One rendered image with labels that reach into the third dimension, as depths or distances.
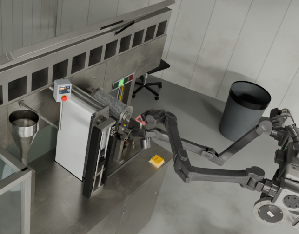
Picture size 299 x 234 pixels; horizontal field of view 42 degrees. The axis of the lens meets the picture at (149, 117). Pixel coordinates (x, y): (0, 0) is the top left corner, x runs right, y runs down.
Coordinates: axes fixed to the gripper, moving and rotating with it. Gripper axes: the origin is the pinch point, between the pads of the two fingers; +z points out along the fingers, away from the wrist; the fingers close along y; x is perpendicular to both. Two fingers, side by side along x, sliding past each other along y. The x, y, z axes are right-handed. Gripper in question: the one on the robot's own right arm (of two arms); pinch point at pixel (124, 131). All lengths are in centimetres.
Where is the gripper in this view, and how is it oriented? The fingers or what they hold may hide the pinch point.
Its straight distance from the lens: 265.6
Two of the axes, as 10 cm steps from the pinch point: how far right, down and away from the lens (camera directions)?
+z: -7.8, -0.3, 6.2
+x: -2.2, -9.2, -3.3
